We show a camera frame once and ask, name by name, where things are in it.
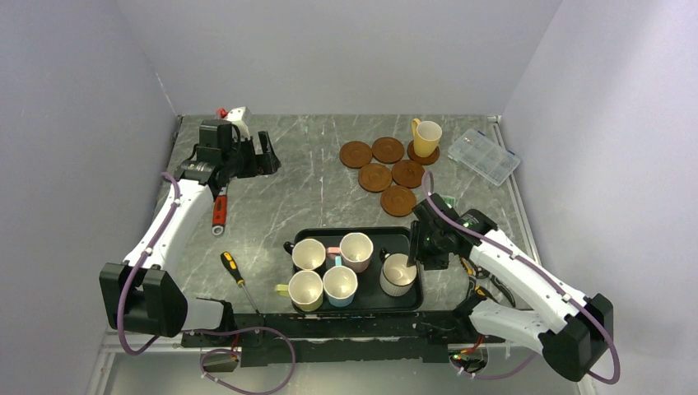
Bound brown wooden coaster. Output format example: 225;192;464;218
371;137;405;165
380;185;416;217
407;142;440;165
391;160;425;188
358;163;393;193
339;141;373;169

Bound white ribbed mug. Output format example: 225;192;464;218
379;249;418;297

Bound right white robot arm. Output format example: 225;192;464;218
410;193;619;382

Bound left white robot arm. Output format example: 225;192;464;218
99;119;281;346

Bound pink mug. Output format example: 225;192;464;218
326;232;374;273

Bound black plastic tray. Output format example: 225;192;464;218
283;226;424;315

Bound light blue mug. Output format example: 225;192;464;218
323;256;358;308

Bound clear plastic organizer box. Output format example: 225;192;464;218
448;128;521;186

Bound yellow black screwdriver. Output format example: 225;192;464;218
220;251;261;315

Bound pale yellow mug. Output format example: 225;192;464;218
274;270;323;313

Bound yellow handled pliers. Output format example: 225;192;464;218
459;257;477;278

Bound red handled adjustable wrench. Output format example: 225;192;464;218
212;187;227;237

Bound black handled cream mug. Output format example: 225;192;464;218
283;238;327;271

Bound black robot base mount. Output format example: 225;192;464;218
181;306;500;367

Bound aluminium frame rail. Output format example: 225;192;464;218
99;115;613;382

